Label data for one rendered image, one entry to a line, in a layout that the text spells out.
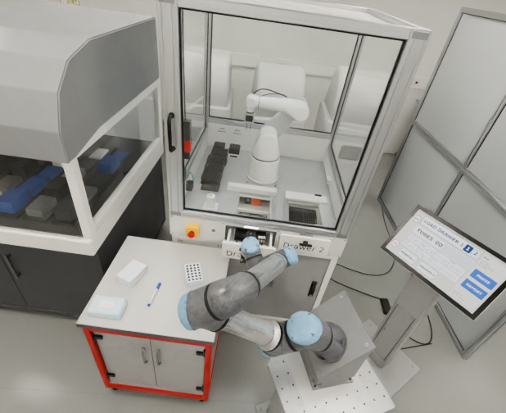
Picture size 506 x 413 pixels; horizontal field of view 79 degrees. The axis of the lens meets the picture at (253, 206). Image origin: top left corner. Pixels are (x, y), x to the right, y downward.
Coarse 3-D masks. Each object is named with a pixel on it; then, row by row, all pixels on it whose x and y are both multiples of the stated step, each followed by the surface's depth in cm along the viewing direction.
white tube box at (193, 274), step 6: (186, 264) 167; (192, 264) 167; (198, 264) 168; (186, 270) 163; (192, 270) 164; (198, 270) 166; (186, 276) 160; (192, 276) 162; (198, 276) 161; (186, 282) 161; (192, 282) 158; (198, 282) 160
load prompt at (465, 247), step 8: (424, 224) 162; (432, 224) 160; (440, 232) 157; (448, 232) 155; (448, 240) 154; (456, 240) 152; (464, 240) 150; (464, 248) 149; (472, 248) 147; (472, 256) 146; (480, 256) 145
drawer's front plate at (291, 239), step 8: (280, 240) 177; (288, 240) 177; (296, 240) 176; (304, 240) 176; (312, 240) 175; (320, 240) 175; (328, 240) 176; (280, 248) 181; (312, 248) 179; (320, 248) 179; (328, 248) 178
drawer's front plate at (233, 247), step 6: (222, 246) 166; (228, 246) 166; (234, 246) 165; (240, 246) 165; (222, 252) 169; (228, 252) 169; (240, 252) 168; (264, 252) 167; (270, 252) 166; (234, 258) 171; (240, 258) 171
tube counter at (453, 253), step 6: (438, 240) 156; (438, 246) 155; (444, 246) 154; (444, 252) 153; (450, 252) 152; (456, 252) 150; (456, 258) 150; (462, 258) 148; (468, 258) 147; (462, 264) 148; (468, 264) 146
